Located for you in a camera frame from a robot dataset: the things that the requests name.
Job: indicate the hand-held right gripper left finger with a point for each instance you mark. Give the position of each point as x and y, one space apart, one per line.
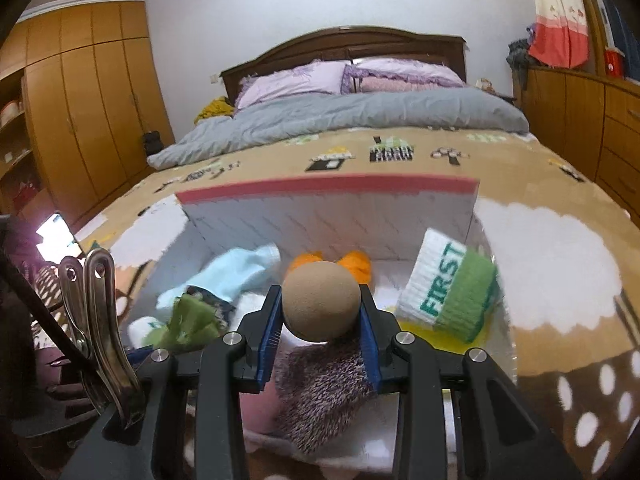
267 335

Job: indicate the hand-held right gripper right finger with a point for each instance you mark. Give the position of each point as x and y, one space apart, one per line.
369 345

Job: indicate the tan foam ball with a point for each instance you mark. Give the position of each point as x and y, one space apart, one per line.
320 300

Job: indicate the light blue sock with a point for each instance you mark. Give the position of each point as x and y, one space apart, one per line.
230 270

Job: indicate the white box with red rim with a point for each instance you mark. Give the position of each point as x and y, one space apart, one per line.
325 220

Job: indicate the yellow folded sock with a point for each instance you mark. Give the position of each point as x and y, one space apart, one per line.
425 340

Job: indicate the fuzzy grey purple sock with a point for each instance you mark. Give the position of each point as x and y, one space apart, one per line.
325 395

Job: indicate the green cloth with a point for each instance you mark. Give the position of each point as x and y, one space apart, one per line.
192 322

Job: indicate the orange cloth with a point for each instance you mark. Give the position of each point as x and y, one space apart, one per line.
357 265

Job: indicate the white and green sock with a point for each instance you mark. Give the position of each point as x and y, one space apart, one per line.
440 280

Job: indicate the metal spring clip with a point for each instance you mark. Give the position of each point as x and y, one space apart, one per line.
100 310

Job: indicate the bright screen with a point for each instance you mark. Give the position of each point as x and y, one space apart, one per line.
57 237

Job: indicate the brown printed blanket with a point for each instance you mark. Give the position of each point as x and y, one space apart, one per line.
550 240

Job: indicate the black bag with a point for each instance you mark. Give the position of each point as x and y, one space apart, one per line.
151 143

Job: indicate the grey duvet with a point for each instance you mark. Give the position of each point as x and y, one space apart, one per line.
350 115

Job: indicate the yellow knitted cloth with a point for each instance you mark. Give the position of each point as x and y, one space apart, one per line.
215 109

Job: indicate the lilac pillow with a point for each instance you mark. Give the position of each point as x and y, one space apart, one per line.
290 80

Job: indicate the pink folded blanket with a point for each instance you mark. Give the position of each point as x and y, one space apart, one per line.
390 84

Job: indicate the purple ruffled pillow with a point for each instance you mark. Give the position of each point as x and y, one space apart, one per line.
420 70

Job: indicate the wooden nightstand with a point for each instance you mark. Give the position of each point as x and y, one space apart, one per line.
502 97

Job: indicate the wooden wardrobe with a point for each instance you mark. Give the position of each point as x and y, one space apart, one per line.
90 100

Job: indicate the white round box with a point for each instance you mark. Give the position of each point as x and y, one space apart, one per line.
10 112

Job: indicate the wooden headboard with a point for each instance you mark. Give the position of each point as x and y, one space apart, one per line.
350 40

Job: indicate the wooden dresser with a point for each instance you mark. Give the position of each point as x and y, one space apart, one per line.
575 110

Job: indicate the dark clothes pile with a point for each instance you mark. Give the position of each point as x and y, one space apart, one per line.
519 57

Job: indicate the white and red curtain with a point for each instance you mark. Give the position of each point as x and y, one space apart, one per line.
557 20

